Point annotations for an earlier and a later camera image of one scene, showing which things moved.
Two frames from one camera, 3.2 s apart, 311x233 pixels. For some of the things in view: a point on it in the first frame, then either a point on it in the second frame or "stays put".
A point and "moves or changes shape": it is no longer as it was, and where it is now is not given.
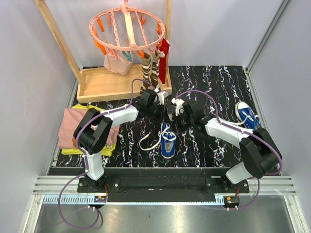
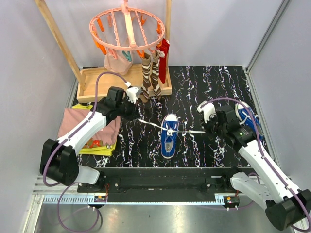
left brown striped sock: x=146 y=67 stays put
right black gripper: x=177 y=117 → x=206 y=128
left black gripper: x=163 y=113 → x=134 y=114
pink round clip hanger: x=126 y=29 stays put
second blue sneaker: x=247 y=116 stays put
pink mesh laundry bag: x=121 y=66 stays put
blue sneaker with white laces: x=167 y=139 moves or changes shape
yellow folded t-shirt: x=111 y=147 stays put
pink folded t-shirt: x=71 y=116 stays put
